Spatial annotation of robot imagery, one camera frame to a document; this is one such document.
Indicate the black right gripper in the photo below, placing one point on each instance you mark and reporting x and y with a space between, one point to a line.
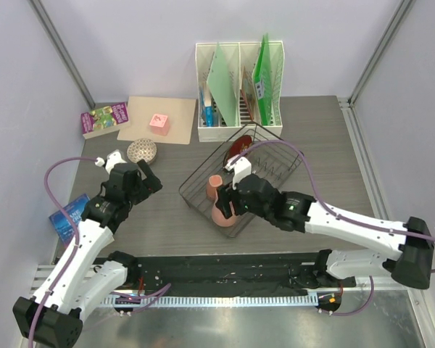
225 194

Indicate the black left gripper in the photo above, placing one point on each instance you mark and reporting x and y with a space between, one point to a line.
150 183

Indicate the pink plastic tumbler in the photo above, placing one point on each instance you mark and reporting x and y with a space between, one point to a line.
219 219

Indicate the brown patterned ceramic bowl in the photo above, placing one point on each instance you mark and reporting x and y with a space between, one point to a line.
142 149

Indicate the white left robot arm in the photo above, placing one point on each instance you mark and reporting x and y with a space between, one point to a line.
54 315

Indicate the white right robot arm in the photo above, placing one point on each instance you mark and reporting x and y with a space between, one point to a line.
404 250

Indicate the pink ceramic mug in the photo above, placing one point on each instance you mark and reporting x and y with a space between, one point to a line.
213 183

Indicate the red floral lacquer plate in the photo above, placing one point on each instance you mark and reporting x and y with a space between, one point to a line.
237 147

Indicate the pink cube block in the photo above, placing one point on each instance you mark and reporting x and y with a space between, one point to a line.
159 124

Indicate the purple paperback book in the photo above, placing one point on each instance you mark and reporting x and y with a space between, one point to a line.
104 120

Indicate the brown cardboard sheet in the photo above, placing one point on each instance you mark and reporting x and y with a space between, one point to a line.
141 110

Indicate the blue booklet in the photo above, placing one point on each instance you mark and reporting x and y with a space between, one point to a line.
209 115

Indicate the illustrated book in organizer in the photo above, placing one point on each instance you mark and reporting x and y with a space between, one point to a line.
247 93

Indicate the white file organizer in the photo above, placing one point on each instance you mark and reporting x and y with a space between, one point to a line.
248 53

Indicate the light green folder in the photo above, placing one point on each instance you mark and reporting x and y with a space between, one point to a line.
222 79

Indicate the bright green mesh folder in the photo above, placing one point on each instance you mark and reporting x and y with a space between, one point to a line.
261 77

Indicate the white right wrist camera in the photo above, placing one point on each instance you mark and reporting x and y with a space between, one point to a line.
241 167

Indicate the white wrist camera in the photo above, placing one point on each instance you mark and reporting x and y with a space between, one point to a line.
114 158
241 167

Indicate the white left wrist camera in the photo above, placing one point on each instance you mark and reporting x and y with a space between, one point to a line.
114 158

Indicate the black wire dish rack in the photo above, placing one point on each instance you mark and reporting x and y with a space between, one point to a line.
270 160

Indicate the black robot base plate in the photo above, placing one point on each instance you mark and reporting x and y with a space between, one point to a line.
234 275

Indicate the white slotted cable duct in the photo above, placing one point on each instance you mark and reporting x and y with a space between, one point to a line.
310 300

